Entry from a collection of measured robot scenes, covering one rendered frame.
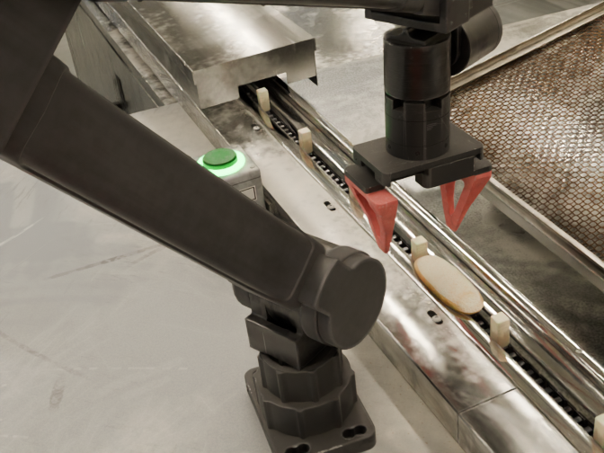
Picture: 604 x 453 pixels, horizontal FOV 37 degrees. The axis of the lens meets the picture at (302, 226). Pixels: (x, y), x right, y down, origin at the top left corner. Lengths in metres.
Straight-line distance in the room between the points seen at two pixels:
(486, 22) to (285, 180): 0.34
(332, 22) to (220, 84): 0.40
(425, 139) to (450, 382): 0.21
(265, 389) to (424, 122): 0.26
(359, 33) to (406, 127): 0.76
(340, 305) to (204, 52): 0.65
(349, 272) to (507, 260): 0.32
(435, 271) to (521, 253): 0.13
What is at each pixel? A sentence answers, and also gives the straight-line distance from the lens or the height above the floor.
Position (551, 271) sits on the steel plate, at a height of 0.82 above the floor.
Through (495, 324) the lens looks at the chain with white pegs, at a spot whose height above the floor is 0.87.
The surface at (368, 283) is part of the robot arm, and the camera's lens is 0.71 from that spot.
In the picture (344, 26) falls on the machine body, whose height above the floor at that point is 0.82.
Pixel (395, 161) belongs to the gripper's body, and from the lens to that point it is 0.79.
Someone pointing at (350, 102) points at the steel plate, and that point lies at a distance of 1.30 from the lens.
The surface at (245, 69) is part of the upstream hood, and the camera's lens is 1.24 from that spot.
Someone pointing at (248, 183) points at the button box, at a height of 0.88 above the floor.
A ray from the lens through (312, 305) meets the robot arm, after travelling 0.66.
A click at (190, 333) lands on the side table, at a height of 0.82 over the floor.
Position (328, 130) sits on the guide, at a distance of 1.14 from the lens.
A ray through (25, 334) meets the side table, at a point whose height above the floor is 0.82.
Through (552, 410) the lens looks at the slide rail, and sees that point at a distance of 0.77.
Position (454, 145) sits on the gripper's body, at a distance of 0.82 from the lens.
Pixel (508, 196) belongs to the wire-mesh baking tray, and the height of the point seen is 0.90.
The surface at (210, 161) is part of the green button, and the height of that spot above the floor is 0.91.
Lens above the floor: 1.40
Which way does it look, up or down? 34 degrees down
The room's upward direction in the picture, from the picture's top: 7 degrees counter-clockwise
